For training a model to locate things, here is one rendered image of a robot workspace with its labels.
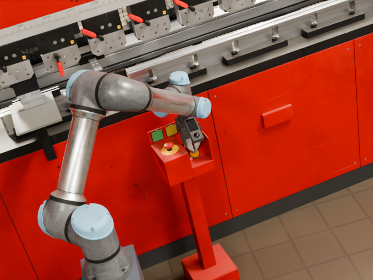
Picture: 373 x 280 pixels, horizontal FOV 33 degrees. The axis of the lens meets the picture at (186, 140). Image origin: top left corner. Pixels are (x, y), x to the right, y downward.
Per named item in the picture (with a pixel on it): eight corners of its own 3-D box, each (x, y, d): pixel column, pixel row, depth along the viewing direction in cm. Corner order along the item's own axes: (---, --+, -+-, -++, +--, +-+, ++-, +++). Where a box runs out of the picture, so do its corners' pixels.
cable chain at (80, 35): (23, 63, 294) (20, 56, 291) (21, 59, 298) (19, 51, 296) (99, 39, 301) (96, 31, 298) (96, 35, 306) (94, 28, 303)
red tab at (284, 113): (265, 128, 291) (262, 115, 287) (262, 126, 292) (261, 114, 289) (293, 118, 294) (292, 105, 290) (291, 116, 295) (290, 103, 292)
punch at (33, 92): (18, 101, 261) (10, 81, 256) (17, 99, 262) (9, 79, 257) (41, 93, 263) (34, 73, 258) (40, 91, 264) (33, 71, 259)
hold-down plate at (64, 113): (16, 139, 260) (14, 133, 259) (14, 134, 265) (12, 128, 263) (85, 115, 266) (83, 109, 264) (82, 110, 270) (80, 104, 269)
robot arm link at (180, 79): (162, 79, 233) (175, 67, 238) (167, 103, 240) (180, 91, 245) (180, 83, 229) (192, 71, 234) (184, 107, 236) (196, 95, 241)
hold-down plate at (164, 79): (144, 95, 271) (142, 89, 269) (140, 90, 275) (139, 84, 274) (207, 73, 277) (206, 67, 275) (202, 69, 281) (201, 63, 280)
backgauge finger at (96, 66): (86, 78, 270) (83, 68, 268) (75, 57, 292) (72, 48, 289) (112, 69, 273) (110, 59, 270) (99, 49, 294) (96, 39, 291)
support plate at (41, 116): (16, 136, 238) (16, 134, 238) (9, 107, 260) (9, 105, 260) (62, 120, 242) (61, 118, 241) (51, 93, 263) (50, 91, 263)
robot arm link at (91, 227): (103, 265, 187) (90, 231, 179) (70, 253, 194) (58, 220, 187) (127, 239, 194) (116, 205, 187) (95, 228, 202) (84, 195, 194)
